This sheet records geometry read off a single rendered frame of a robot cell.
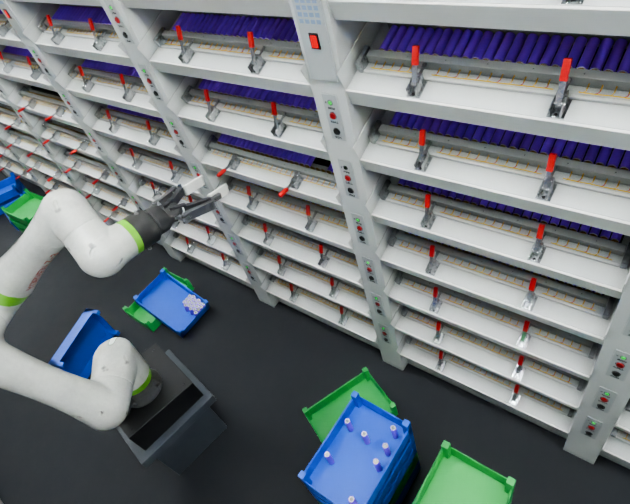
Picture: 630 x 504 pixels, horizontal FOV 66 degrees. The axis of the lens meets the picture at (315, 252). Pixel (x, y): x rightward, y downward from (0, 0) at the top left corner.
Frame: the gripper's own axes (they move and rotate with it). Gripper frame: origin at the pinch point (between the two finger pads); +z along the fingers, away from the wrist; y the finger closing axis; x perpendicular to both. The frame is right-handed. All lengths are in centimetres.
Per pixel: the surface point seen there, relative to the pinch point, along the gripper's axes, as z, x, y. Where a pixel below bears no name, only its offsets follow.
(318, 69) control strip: 11.4, 32.3, 34.1
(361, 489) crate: -18, -74, 58
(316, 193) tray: 21.7, -8.0, 20.4
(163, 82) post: 15.6, 20.7, -30.3
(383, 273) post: 26, -34, 40
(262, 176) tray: 21.9, -7.9, -1.5
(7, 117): 28, -25, -214
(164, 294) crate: 14, -92, -82
